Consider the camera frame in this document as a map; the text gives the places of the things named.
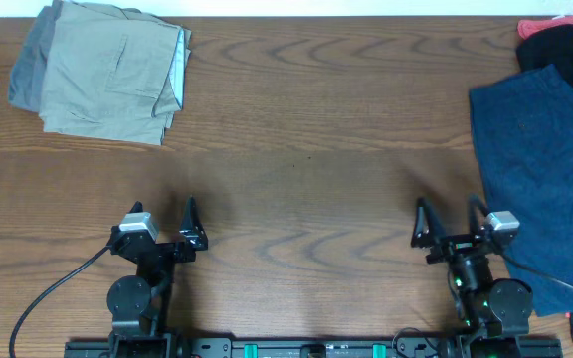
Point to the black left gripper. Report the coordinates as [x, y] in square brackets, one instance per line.
[193, 231]

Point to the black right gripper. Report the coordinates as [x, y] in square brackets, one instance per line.
[451, 245]

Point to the navy blue cloth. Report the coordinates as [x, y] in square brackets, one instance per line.
[522, 129]

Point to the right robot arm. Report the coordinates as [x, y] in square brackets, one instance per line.
[495, 311]

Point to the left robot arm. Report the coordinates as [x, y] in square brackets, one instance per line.
[139, 303]

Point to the folded khaki trousers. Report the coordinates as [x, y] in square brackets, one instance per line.
[113, 73]

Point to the folded grey garment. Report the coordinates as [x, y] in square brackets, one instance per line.
[27, 75]

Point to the black t-shirt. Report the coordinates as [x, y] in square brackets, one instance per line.
[552, 46]

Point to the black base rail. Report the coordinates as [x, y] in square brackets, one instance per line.
[401, 346]

